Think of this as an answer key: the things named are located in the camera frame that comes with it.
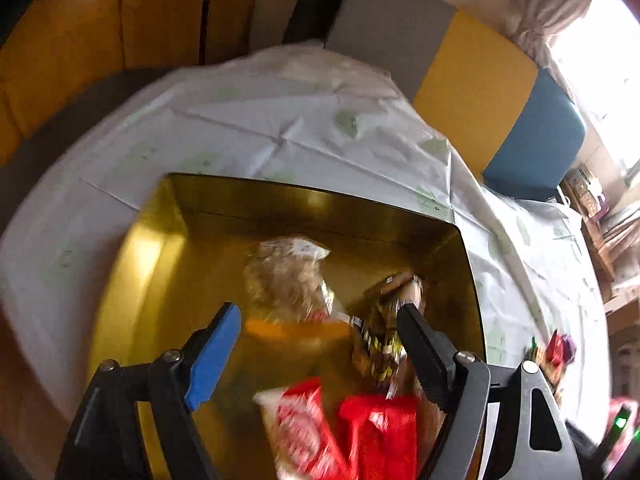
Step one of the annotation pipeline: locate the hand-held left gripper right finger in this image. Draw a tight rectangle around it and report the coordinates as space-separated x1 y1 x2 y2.
396 302 586 480

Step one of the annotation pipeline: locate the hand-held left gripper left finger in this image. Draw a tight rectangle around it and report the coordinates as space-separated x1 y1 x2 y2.
55 301 243 480

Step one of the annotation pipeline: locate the dark brown gold snack packet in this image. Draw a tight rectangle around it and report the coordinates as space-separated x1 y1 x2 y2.
352 272 428 401

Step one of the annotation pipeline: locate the large red snack packet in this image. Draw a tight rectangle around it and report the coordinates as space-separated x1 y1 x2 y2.
339 394 420 480

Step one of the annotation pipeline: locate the clear brown cracker bag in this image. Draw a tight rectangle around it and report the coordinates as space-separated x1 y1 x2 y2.
243 238 333 322

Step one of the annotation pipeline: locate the long red-ended biscuit packet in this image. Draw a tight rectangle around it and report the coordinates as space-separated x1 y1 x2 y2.
253 377 351 480

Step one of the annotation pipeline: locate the gold tin box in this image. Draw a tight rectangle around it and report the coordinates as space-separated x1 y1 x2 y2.
85 172 488 480

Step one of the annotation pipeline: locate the wooden side desk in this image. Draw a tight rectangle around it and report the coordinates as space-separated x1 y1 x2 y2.
560 175 640 311

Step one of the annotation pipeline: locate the grey yellow blue headboard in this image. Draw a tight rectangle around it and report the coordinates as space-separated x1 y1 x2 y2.
325 0 587 201

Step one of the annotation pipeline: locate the window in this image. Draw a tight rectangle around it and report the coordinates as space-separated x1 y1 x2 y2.
550 0 640 171

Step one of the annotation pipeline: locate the wooden wardrobe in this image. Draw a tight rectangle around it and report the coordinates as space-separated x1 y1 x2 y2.
0 0 261 166

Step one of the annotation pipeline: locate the black rolled mat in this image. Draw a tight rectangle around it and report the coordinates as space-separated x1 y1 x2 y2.
282 0 363 46

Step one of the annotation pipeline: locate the tied beige curtain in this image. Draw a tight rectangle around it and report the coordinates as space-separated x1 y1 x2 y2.
505 0 601 56

